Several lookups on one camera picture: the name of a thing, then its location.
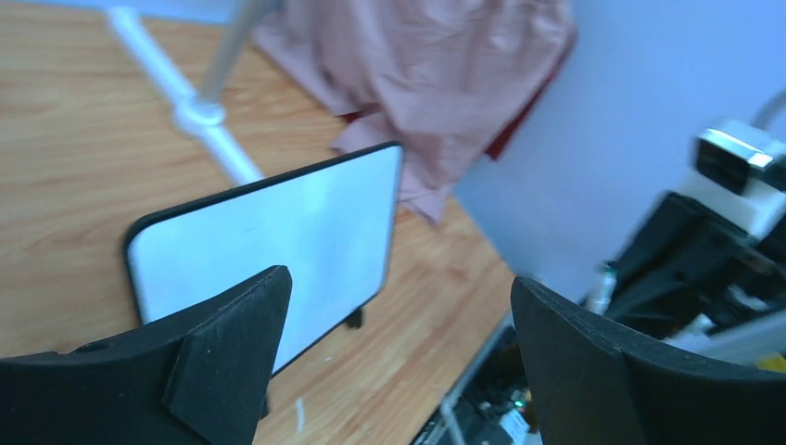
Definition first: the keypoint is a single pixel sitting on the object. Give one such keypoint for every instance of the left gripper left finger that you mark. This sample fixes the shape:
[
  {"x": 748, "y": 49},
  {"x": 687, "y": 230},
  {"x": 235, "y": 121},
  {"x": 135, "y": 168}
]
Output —
[{"x": 198, "y": 376}]

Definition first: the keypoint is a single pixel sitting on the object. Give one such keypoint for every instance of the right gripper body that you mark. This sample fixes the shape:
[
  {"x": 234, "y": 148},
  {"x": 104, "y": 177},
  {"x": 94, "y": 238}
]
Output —
[{"x": 686, "y": 261}]

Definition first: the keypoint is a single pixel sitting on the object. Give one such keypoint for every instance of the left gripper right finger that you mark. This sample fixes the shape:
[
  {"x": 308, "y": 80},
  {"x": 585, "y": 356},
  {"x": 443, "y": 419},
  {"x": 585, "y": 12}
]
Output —
[{"x": 595, "y": 381}]

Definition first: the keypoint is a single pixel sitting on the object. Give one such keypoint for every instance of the white whiteboard black frame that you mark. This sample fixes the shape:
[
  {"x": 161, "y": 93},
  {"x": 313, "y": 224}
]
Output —
[{"x": 330, "y": 224}]

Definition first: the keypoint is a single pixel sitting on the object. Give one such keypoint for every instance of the green whiteboard marker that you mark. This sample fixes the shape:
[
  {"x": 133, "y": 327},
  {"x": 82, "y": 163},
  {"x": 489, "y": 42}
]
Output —
[{"x": 600, "y": 296}]

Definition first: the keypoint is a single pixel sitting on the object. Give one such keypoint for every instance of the white rack foot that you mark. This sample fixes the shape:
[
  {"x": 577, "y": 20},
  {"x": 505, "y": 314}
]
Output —
[{"x": 203, "y": 122}]

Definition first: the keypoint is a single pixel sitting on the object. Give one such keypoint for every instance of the pink shorts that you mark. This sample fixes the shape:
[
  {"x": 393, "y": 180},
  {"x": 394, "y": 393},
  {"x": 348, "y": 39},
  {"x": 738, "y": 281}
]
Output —
[{"x": 445, "y": 75}]

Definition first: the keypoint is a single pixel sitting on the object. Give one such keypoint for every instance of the clothes rack pole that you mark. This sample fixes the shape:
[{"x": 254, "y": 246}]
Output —
[{"x": 230, "y": 46}]

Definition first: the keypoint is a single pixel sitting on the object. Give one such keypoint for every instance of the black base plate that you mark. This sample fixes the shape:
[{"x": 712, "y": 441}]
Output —
[{"x": 488, "y": 402}]

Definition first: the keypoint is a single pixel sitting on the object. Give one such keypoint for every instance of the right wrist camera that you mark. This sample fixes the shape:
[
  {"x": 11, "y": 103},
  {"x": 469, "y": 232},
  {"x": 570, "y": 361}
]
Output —
[{"x": 738, "y": 172}]

